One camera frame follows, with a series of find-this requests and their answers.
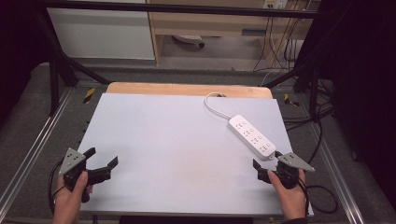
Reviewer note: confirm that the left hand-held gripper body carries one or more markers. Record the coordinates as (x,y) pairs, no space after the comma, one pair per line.
(72,161)

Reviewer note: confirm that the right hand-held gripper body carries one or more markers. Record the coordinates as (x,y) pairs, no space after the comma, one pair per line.
(294,163)

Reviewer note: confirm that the white power strip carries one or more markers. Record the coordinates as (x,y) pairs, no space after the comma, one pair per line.
(252,137)

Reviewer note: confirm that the person's right hand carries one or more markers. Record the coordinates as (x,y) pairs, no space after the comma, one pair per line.
(291,199)

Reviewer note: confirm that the person's left hand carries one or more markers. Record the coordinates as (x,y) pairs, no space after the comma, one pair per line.
(69,199)

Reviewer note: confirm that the black metal stand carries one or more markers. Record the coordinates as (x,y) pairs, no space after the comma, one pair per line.
(54,84)
(313,90)

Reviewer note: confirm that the black curtain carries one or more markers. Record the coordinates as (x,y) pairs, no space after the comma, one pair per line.
(18,46)
(361,77)

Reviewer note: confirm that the wooden table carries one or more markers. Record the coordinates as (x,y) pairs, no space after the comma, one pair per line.
(186,90)

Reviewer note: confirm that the white cabinet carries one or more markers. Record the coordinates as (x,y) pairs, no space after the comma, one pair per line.
(102,34)

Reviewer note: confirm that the wooden desk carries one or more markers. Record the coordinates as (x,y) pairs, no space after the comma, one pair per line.
(218,21)

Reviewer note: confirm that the aluminium rail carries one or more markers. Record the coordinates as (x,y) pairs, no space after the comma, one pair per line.
(37,143)
(339,180)

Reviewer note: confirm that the white wall socket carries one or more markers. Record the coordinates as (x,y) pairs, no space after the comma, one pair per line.
(275,3)

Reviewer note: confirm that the black metal frame bar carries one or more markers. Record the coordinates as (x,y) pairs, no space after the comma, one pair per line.
(174,8)

